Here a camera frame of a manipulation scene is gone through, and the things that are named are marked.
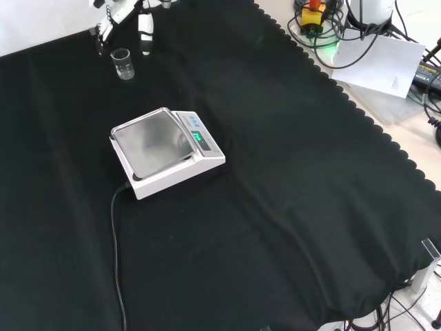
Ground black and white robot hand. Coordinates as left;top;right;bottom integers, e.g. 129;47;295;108
88;0;173;57

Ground small clear glass beaker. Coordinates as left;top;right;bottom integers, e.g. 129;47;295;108
110;48;135;81

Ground white electronic balance steel pan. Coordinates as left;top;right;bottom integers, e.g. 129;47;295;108
110;107;227;201

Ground yellow stop button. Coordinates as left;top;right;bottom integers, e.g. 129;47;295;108
299;0;327;37

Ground black bench cloth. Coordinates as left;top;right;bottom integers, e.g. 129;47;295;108
0;0;441;331

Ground pale white board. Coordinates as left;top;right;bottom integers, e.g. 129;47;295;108
331;34;427;100

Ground black power adapter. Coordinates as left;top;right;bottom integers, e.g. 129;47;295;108
411;59;441;91

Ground black looped cable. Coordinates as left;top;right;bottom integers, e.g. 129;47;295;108
287;0;414;70

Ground black balance power cable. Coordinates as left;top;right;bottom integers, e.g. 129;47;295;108
110;181;132;331

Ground clear grey base plate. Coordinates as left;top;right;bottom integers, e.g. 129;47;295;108
336;79;431;126

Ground black coiled cable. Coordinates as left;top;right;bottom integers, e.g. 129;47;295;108
422;90;441;127

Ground metal bench bracket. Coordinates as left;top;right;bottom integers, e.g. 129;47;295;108
409;237;441;294

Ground black cable bundle under bench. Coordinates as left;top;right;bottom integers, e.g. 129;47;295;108
342;281;441;331

